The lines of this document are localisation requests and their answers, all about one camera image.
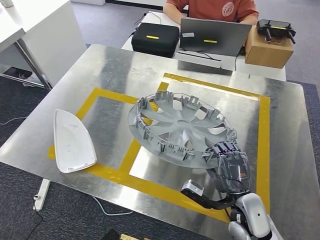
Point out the seated person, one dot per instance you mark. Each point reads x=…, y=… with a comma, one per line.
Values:
x=212, y=8

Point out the seated person's right forearm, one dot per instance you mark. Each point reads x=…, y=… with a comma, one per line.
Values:
x=172, y=13

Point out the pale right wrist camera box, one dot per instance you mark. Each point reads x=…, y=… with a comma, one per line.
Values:
x=193, y=188

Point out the white power strip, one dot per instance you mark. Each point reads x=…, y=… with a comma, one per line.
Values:
x=42, y=195

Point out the yellow floor tape strip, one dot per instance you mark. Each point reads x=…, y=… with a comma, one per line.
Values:
x=130, y=237

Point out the wide yellow tape outline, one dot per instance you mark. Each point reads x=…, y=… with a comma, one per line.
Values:
x=263, y=149

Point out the black zip case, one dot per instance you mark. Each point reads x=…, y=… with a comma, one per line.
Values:
x=155, y=46

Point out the grey laptop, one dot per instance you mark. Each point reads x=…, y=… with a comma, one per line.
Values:
x=225, y=33

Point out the brown cardboard box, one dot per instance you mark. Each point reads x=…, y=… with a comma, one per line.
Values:
x=267, y=54

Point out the white plastic cover part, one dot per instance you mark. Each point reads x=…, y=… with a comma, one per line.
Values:
x=72, y=142

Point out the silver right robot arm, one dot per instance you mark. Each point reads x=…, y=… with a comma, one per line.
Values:
x=252, y=215

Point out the black router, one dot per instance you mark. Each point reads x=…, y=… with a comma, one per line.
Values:
x=275, y=31

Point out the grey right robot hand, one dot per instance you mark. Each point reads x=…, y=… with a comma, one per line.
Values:
x=235, y=172

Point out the dark left wrist camera mount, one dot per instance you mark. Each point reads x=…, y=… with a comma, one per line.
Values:
x=111, y=235

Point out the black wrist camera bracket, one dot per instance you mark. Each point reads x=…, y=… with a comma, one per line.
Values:
x=212, y=202

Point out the grey desk with metal legs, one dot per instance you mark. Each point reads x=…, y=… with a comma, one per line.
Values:
x=10, y=36

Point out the grey plastic wheel cover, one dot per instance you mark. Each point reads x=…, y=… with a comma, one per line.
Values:
x=180, y=127

